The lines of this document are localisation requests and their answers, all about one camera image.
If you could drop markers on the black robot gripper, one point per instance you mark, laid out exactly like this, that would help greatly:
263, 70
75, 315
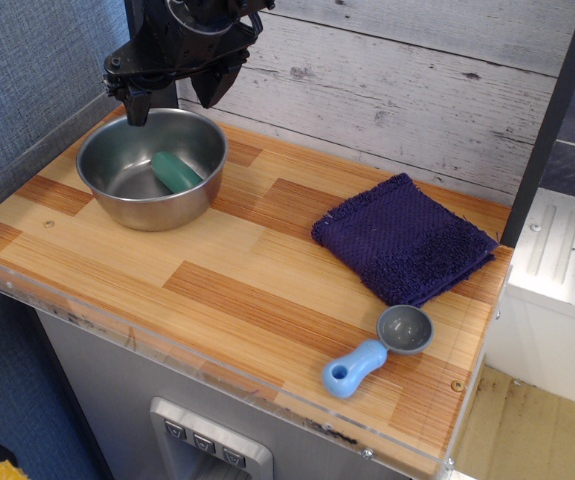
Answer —
205, 41

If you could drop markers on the green oblong toy item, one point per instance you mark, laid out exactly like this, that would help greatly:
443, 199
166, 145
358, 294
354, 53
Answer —
174, 173

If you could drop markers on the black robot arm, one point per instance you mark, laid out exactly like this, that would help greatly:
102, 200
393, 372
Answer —
204, 41

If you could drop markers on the dark blue folded napkin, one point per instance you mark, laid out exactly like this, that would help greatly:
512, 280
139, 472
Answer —
405, 247

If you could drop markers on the stainless steel bowl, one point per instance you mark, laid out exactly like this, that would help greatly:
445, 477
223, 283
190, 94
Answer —
115, 163

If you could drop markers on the blue grey measuring scoop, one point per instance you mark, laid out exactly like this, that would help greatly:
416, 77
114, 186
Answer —
402, 330

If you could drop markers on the silver dispenser button panel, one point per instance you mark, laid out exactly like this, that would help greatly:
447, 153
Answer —
194, 447

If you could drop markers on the yellow object at corner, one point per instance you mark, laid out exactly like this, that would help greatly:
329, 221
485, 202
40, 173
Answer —
9, 472

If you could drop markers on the white ribbed drainboard unit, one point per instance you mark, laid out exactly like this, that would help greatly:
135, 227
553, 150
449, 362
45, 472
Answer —
533, 335

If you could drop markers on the black vertical frame post left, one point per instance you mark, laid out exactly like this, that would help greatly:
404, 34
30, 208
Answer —
164, 95

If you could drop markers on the black vertical frame post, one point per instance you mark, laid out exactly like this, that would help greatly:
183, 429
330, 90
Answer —
164, 95
559, 103

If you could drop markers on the black vertical frame post right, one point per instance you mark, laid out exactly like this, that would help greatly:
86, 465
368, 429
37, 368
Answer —
559, 103

